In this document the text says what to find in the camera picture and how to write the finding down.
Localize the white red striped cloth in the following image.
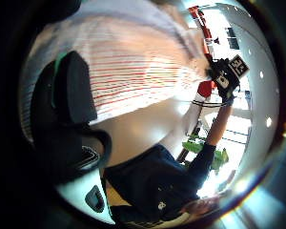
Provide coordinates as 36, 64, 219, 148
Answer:
19, 0, 214, 144

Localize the red and white object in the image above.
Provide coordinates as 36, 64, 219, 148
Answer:
195, 80, 216, 103

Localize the white marker cube on right glove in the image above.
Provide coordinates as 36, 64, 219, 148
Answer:
228, 54, 250, 79

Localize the green plant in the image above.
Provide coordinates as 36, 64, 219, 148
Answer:
181, 133, 230, 176

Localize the the person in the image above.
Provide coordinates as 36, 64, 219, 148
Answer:
103, 142, 221, 229

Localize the dark wall panel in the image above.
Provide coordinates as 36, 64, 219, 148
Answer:
226, 28, 241, 51

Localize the red frame structure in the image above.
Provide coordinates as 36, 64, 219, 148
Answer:
188, 5, 215, 62

